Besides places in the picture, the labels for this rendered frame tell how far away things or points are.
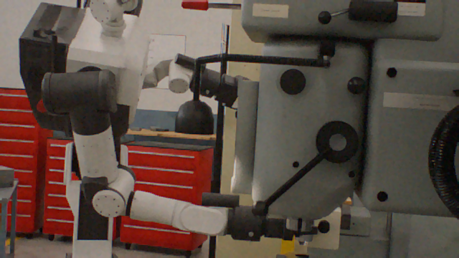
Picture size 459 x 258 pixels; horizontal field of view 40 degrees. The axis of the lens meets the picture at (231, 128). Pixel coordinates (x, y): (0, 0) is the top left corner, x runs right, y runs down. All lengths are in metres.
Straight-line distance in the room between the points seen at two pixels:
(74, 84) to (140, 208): 0.35
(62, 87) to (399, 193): 0.77
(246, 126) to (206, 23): 9.20
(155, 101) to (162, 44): 0.95
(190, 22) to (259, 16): 9.32
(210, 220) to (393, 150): 0.62
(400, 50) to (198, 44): 9.30
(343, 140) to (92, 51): 0.73
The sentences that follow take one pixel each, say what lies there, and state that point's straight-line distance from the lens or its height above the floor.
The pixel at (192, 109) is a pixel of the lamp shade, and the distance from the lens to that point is 1.13.
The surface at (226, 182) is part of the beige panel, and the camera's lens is 2.93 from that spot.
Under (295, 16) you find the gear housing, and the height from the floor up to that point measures 1.66.
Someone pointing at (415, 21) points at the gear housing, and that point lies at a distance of 1.08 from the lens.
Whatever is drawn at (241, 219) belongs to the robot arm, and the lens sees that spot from 1.56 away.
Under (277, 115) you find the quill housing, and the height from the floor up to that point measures 1.49.
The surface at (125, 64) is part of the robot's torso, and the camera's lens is 1.54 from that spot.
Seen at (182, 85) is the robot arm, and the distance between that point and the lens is 1.93.
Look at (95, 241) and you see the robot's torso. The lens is 1.75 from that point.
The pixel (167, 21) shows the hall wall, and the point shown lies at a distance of 10.45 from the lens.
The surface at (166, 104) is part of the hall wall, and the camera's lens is 10.38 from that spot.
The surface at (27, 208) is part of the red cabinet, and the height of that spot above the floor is 0.32.
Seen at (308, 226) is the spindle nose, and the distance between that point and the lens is 1.18.
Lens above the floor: 1.52
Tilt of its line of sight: 3 degrees down
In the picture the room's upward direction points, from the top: 4 degrees clockwise
